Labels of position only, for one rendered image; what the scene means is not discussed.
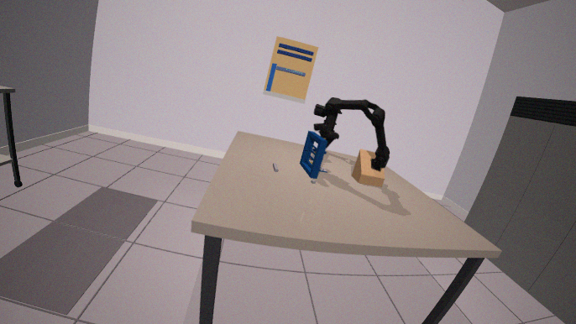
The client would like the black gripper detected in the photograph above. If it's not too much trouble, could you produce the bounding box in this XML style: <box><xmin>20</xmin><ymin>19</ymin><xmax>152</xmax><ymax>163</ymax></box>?
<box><xmin>319</xmin><ymin>118</ymin><xmax>339</xmax><ymax>146</ymax></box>

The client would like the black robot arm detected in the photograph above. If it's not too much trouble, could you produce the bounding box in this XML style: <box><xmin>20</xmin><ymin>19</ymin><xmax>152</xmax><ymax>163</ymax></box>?
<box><xmin>313</xmin><ymin>97</ymin><xmax>390</xmax><ymax>170</ymax></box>

